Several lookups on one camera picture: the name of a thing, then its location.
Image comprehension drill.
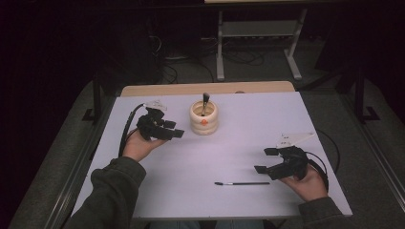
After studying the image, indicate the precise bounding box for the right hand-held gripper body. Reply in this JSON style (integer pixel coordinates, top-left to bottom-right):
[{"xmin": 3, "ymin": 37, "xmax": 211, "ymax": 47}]
[{"xmin": 267, "ymin": 133, "xmax": 316, "ymax": 181}]

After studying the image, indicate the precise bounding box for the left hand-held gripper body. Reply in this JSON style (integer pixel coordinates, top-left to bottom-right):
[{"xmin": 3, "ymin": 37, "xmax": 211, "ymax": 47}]
[{"xmin": 137, "ymin": 99, "xmax": 175, "ymax": 141}]

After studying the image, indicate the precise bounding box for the black pen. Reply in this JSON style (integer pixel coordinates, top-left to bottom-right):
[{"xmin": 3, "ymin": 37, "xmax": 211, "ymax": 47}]
[{"xmin": 214, "ymin": 181, "xmax": 271, "ymax": 186}]

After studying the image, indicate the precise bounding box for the cream ribbed brush holder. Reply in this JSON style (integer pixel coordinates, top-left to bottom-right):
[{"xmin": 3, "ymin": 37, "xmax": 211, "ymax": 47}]
[{"xmin": 189, "ymin": 99, "xmax": 220, "ymax": 136}]

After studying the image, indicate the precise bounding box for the black silver makeup brush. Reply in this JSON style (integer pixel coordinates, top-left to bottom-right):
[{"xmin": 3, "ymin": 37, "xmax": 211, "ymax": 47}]
[{"xmin": 201, "ymin": 92, "xmax": 211, "ymax": 117}]

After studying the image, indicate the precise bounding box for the person's left hand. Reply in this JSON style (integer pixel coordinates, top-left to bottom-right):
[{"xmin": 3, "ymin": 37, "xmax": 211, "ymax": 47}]
[{"xmin": 122, "ymin": 128, "xmax": 167, "ymax": 163}]

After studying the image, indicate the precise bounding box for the person's right hand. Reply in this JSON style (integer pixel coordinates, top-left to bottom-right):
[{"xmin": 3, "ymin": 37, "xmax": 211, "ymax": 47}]
[{"xmin": 280, "ymin": 164, "xmax": 330, "ymax": 203}]

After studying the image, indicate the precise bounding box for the light wooden table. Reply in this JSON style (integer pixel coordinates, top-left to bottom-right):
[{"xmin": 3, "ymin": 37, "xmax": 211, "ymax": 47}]
[{"xmin": 120, "ymin": 80, "xmax": 296, "ymax": 97}]

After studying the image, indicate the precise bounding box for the black floor stand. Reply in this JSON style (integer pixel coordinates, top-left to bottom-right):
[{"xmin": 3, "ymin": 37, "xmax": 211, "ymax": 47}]
[
  {"xmin": 353, "ymin": 66, "xmax": 382, "ymax": 124},
  {"xmin": 81, "ymin": 72, "xmax": 103, "ymax": 124}
]

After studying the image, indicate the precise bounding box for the white metal stand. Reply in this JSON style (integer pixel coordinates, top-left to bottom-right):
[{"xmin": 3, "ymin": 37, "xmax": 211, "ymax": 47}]
[{"xmin": 216, "ymin": 8, "xmax": 309, "ymax": 82}]

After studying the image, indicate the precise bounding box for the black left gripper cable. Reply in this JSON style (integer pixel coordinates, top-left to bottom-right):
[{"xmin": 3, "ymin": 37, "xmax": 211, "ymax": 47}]
[{"xmin": 117, "ymin": 103, "xmax": 146, "ymax": 158}]

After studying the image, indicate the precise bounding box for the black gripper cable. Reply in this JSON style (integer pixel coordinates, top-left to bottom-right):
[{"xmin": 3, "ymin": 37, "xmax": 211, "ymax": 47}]
[
  {"xmin": 305, "ymin": 128, "xmax": 341, "ymax": 193},
  {"xmin": 117, "ymin": 103, "xmax": 146, "ymax": 158}
]

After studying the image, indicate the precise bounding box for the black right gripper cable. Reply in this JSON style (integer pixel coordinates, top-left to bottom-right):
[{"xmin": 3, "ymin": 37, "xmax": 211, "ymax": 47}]
[{"xmin": 305, "ymin": 128, "xmax": 341, "ymax": 193}]

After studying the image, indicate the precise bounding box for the tangle of floor cables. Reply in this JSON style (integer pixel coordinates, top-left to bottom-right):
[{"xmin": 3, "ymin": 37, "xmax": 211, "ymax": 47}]
[{"xmin": 152, "ymin": 33, "xmax": 266, "ymax": 84}]

